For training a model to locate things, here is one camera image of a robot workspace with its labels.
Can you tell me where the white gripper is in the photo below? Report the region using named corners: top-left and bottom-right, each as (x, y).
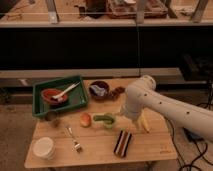
top-left (120, 105), bottom-right (141, 130)

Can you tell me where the striped chalkboard eraser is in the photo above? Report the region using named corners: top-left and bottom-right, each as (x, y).
top-left (114, 130), bottom-right (132, 158)

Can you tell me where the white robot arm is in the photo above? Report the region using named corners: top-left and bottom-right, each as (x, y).
top-left (120, 75), bottom-right (213, 143)

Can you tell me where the small metal cup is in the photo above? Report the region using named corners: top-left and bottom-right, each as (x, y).
top-left (45, 111), bottom-right (60, 128)

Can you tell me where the dark brown bowl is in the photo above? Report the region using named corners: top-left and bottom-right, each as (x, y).
top-left (89, 81), bottom-right (109, 100)

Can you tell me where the green plastic tray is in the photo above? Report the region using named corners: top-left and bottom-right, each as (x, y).
top-left (32, 75), bottom-right (88, 118)

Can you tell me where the metal fork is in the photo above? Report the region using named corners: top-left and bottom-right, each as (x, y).
top-left (65, 125), bottom-right (83, 153)

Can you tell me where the white plastic spoon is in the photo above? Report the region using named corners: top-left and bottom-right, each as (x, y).
top-left (52, 82), bottom-right (80, 100)

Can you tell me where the red bowl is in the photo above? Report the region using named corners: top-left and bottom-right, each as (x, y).
top-left (41, 88), bottom-right (68, 106)

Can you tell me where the white round container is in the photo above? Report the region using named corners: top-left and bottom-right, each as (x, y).
top-left (33, 137), bottom-right (55, 160)

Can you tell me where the brown chain toy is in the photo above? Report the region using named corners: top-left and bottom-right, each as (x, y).
top-left (108, 87), bottom-right (125, 100)

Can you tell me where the black cable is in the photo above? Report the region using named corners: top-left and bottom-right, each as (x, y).
top-left (166, 79), bottom-right (213, 171)

